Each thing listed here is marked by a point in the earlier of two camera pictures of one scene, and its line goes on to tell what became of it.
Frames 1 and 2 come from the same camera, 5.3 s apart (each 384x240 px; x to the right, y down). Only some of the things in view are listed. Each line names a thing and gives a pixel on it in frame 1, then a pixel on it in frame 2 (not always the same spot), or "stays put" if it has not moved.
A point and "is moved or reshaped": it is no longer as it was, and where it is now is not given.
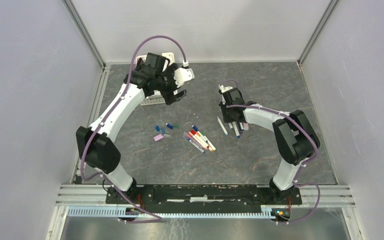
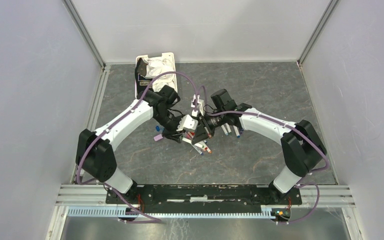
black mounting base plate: (204, 196) stays put
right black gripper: (227, 119) to (201, 133)
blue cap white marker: (195, 128) is moved or reshaped
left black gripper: (169, 97) to (172, 134)
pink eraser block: (158, 137) stays put
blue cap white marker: (236, 131) stays put
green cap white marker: (222, 126) stays put
